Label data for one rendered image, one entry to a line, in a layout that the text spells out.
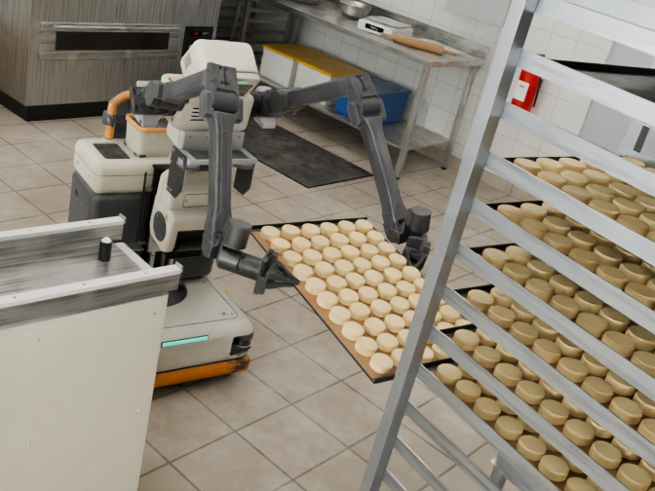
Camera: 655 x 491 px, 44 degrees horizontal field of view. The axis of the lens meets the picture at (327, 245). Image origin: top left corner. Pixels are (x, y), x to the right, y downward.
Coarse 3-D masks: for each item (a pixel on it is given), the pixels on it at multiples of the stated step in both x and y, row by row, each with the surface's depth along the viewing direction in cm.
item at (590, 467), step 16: (432, 336) 155; (448, 352) 152; (464, 352) 148; (464, 368) 149; (480, 368) 146; (496, 384) 143; (512, 400) 140; (528, 416) 137; (544, 432) 135; (560, 432) 132; (560, 448) 132; (576, 448) 130; (576, 464) 130; (592, 464) 127; (608, 480) 125
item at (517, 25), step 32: (512, 0) 130; (512, 32) 130; (512, 64) 133; (480, 128) 137; (480, 160) 139; (448, 224) 145; (448, 256) 147; (416, 320) 154; (416, 352) 156; (384, 416) 164; (384, 448) 166
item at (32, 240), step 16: (64, 224) 214; (80, 224) 216; (96, 224) 218; (112, 224) 221; (0, 240) 200; (16, 240) 204; (32, 240) 207; (48, 240) 210; (64, 240) 213; (80, 240) 217; (96, 240) 220; (112, 240) 224; (0, 256) 203
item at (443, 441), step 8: (408, 400) 162; (408, 408) 162; (416, 408) 161; (408, 416) 163; (416, 416) 161; (424, 416) 159; (416, 424) 161; (424, 424) 159; (432, 424) 157; (424, 432) 159; (432, 432) 157; (440, 432) 155; (440, 440) 156; (448, 440) 154; (448, 448) 154; (456, 448) 152; (448, 456) 154; (456, 456) 152; (464, 456) 150; (456, 464) 152; (464, 464) 151; (472, 464) 149; (472, 472) 149; (480, 472) 148; (480, 480) 148; (488, 480) 146; (488, 488) 146; (496, 488) 144
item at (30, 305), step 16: (144, 272) 200; (160, 272) 202; (176, 272) 205; (48, 288) 184; (64, 288) 186; (80, 288) 187; (96, 288) 190; (112, 288) 194; (128, 288) 197; (144, 288) 201; (160, 288) 204; (176, 288) 208; (0, 304) 174; (16, 304) 177; (32, 304) 180; (48, 304) 183; (64, 304) 186; (80, 304) 189; (96, 304) 193; (0, 320) 176; (16, 320) 179
